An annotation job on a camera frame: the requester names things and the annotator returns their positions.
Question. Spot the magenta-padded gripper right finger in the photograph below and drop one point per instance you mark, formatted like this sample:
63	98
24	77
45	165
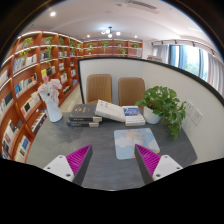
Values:
165	166

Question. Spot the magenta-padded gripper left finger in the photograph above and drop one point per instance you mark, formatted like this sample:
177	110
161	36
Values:
61	166

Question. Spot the light blue printed mouse pad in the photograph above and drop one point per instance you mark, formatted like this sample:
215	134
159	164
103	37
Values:
128	143

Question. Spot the thin dark hardcover book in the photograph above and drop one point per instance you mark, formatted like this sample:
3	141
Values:
81	124

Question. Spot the white pitcher vase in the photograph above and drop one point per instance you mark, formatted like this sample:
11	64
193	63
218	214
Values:
54	111

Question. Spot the white and blue book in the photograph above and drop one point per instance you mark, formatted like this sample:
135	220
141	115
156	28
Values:
134	116

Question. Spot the thick dark hardcover book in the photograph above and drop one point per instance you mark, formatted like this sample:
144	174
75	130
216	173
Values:
83	111

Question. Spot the green plant in white pot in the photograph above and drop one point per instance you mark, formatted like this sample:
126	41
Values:
161	101

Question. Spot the white leaning book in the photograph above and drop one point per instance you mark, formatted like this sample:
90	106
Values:
110	111

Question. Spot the orange wooden bookshelf unit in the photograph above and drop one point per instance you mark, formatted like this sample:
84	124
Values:
26	93

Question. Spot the tan upholstered chair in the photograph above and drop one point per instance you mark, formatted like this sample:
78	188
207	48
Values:
99	87
131	90

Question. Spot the window with grey curtains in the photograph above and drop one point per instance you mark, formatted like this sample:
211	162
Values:
190	60

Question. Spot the orange shelf unit with plants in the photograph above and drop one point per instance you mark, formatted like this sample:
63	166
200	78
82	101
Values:
113	48

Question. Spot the ceiling lamp with round bulbs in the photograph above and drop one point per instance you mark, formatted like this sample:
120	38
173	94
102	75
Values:
110	32

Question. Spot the ceiling air conditioner vent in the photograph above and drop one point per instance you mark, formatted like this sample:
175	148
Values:
141	4

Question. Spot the white wall socket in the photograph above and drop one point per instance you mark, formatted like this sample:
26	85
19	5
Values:
189	107
196	116

